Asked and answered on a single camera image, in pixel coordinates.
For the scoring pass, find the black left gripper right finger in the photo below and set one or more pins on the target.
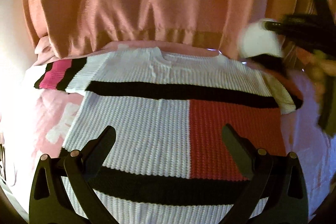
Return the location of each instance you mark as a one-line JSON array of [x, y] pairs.
[[277, 192]]

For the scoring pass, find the white black red knit sweater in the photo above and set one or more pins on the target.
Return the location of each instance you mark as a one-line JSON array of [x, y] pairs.
[[169, 164]]

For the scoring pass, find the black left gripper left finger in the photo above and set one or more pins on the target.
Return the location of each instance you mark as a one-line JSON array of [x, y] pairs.
[[49, 202]]

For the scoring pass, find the white sleeve cuff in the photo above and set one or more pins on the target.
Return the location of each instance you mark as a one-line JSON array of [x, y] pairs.
[[256, 40]]

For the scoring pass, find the pink white plush blanket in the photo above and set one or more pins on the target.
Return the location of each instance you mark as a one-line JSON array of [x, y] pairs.
[[37, 121]]

